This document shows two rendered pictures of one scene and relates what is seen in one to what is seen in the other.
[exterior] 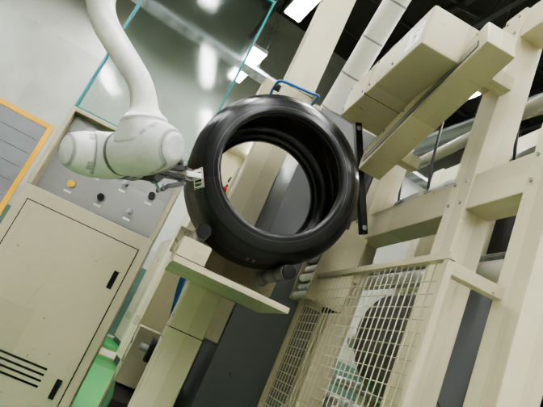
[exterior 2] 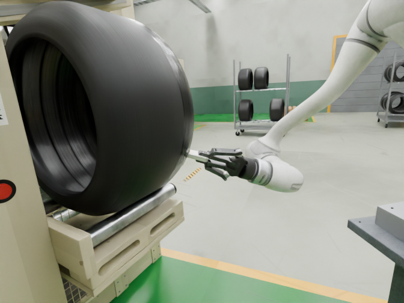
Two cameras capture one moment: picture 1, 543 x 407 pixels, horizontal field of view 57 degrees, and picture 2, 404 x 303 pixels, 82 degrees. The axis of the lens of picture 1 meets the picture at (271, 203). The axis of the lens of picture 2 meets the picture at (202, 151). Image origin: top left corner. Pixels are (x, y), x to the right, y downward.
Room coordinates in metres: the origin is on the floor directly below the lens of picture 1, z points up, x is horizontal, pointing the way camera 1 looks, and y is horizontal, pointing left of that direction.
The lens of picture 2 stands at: (1.93, 0.72, 1.23)
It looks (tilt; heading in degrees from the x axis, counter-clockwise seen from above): 15 degrees down; 221
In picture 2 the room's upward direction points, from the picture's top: 3 degrees counter-clockwise
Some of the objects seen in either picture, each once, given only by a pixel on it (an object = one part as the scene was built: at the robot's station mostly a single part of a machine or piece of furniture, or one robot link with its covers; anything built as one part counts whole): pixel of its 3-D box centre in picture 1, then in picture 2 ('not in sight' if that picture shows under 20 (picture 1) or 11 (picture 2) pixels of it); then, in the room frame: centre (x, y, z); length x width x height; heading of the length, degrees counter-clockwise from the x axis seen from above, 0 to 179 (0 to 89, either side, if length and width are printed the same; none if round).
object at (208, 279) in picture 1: (221, 286); (107, 230); (1.62, 0.04, 0.80); 0.37 x 0.36 x 0.02; 99
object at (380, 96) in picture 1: (409, 85); not in sight; (1.55, -0.28, 1.71); 0.61 x 0.25 x 0.15; 9
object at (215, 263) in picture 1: (225, 262); (41, 231); (1.80, 0.06, 0.90); 0.40 x 0.03 x 0.10; 99
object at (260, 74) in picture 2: not in sight; (261, 97); (-3.77, -2.06, 0.96); 1.30 x 0.62 x 1.92; 106
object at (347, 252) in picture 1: (327, 269); not in sight; (1.90, -0.30, 1.05); 0.20 x 0.15 x 0.30; 9
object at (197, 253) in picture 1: (187, 257); (136, 231); (1.60, 0.17, 0.83); 0.36 x 0.09 x 0.06; 9
